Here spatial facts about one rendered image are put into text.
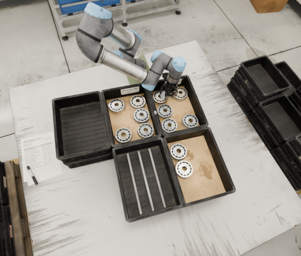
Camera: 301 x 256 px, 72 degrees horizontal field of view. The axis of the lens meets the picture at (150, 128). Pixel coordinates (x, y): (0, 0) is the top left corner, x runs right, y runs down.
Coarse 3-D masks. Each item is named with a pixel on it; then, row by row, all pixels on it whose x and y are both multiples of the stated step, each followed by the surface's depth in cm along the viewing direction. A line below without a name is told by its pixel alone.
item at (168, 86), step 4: (164, 84) 130; (168, 84) 127; (172, 84) 122; (176, 84) 123; (164, 88) 131; (168, 88) 128; (172, 88) 126; (176, 88) 129; (168, 92) 127; (172, 92) 127; (172, 96) 131
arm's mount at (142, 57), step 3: (141, 54) 154; (138, 57) 155; (141, 57) 153; (144, 57) 151; (144, 60) 151; (147, 63) 149; (147, 66) 149; (147, 69) 148; (129, 78) 160; (132, 78) 158; (129, 81) 159; (132, 81) 157; (135, 81) 155; (138, 81) 153
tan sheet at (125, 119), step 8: (128, 96) 143; (128, 104) 140; (128, 112) 138; (112, 120) 135; (120, 120) 135; (128, 120) 135; (112, 128) 132; (128, 128) 133; (136, 128) 133; (136, 136) 131
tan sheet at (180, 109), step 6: (168, 102) 143; (174, 102) 143; (180, 102) 144; (186, 102) 144; (174, 108) 141; (180, 108) 141; (186, 108) 142; (192, 108) 142; (174, 114) 139; (180, 114) 139; (186, 114) 140; (162, 120) 137; (180, 120) 137; (180, 126) 136
